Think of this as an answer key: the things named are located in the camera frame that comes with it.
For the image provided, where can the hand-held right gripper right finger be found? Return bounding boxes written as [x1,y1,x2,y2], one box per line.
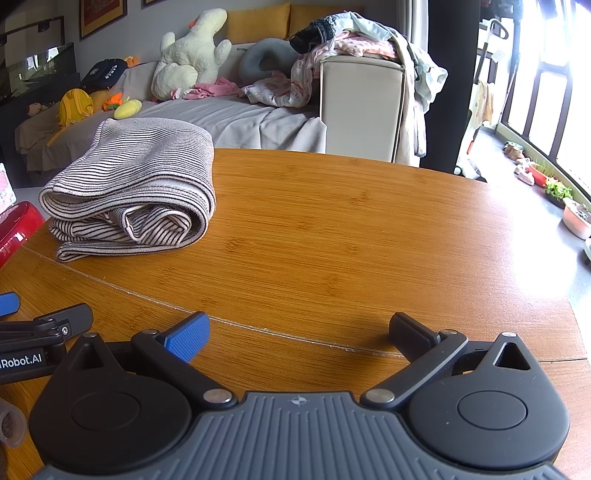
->
[360,312,536,409]

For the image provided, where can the black window frame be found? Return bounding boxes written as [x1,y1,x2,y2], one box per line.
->
[496,0,591,204]

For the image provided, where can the pink children's shoes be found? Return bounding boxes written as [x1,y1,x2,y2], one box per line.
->
[514,159,536,185]

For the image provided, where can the white plush duck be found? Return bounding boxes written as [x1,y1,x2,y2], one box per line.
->
[151,8,232,102]

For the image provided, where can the glass fish tank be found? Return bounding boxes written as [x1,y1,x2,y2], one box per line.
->
[0,42,77,104]

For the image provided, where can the tray of green sprouts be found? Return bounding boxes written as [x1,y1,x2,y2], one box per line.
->
[545,179,573,206]

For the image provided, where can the black cap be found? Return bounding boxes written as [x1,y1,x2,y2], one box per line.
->
[80,58,129,90]

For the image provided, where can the red basin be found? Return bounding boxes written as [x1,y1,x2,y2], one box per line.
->
[526,162,550,188]

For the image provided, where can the yellow plush toy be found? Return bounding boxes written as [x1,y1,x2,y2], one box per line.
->
[46,88,112,139]

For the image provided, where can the pale yellow hanging towel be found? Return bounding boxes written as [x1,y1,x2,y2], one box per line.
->
[475,79,495,126]

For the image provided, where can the grey neck pillow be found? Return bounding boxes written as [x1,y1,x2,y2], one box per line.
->
[238,38,301,86]

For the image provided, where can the pink patterned box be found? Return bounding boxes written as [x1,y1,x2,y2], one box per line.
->
[0,162,17,213]

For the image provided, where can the pile of mixed clothes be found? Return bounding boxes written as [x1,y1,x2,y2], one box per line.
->
[290,11,448,167]

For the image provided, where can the pink garment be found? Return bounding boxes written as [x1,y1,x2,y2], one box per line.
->
[171,77,245,101]

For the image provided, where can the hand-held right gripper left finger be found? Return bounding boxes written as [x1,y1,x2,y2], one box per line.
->
[58,311,236,409]

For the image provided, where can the white stick vacuum cleaner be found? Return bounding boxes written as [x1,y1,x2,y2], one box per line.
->
[455,18,511,181]

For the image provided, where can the yellow-green plush toy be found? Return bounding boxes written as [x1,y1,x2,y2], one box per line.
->
[114,99,143,120]

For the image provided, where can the pink flower pot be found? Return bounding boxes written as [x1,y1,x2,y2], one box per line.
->
[562,198,591,239]

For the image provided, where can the grey covered sofa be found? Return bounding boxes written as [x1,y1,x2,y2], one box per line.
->
[14,46,421,174]

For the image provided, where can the pale floral cloth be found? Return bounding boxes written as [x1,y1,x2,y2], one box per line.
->
[242,53,324,108]

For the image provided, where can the yellow sofa cushion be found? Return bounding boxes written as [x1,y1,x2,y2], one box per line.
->
[224,2,293,44]
[288,4,365,38]

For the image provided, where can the striped knit sweater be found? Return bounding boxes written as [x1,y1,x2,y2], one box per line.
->
[38,117,218,265]

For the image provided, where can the red box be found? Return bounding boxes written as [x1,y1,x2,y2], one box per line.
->
[0,202,47,269]

